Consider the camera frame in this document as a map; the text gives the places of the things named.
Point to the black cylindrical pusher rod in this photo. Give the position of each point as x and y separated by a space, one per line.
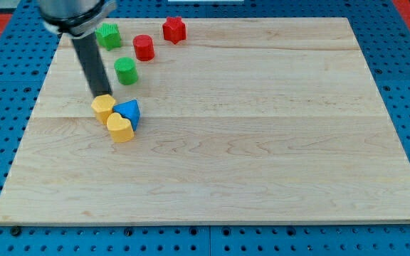
89 56

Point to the yellow hexagon block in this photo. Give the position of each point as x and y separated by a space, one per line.
102 107

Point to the blue triangle block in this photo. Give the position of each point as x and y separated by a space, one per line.
129 110

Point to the green star block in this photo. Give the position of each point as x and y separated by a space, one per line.
108 36

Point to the green cylinder block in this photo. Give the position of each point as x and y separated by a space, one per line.
126 71

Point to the red cylinder block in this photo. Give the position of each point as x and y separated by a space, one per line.
144 47

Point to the red star block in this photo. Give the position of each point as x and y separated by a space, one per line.
174 29

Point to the yellow heart block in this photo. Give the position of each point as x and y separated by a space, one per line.
120 128

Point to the light wooden board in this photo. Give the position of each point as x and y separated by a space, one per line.
249 121

